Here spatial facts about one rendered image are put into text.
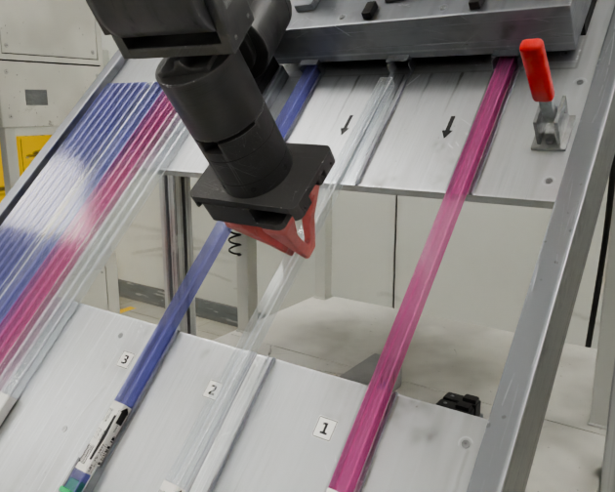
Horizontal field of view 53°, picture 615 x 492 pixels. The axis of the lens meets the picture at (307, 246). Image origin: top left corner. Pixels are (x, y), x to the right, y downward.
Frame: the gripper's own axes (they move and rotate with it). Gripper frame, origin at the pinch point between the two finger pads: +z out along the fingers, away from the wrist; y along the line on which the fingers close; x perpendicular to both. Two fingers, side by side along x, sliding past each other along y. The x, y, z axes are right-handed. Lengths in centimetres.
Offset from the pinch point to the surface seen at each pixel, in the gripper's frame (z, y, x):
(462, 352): 63, 4, -25
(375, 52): -2.4, 1.9, -23.8
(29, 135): 115, 289, -120
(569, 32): -4.0, -17.2, -23.5
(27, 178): 2.1, 46.6, -4.8
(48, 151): 1.8, 46.5, -9.5
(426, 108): 0.1, -5.2, -18.2
